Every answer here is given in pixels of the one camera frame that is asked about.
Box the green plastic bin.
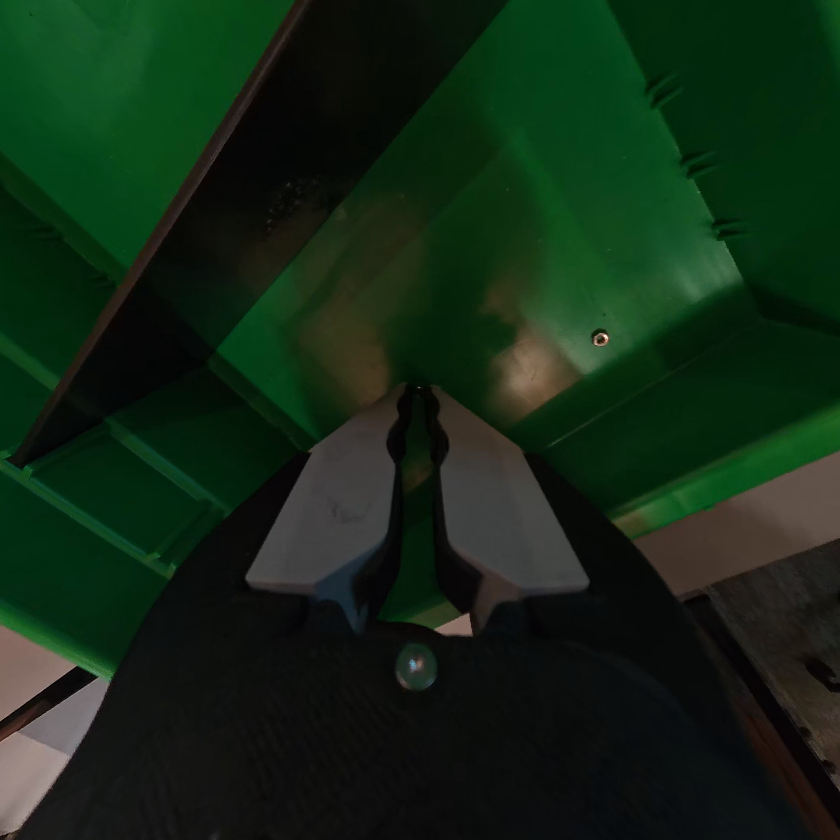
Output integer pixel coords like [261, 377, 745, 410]
[0, 0, 840, 683]

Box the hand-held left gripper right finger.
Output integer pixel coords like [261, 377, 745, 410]
[425, 385, 590, 636]

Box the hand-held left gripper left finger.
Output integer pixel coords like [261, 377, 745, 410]
[245, 385, 413, 636]

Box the grey desk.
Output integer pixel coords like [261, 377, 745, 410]
[0, 453, 840, 840]

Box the black bin divider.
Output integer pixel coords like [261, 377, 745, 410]
[10, 0, 509, 468]

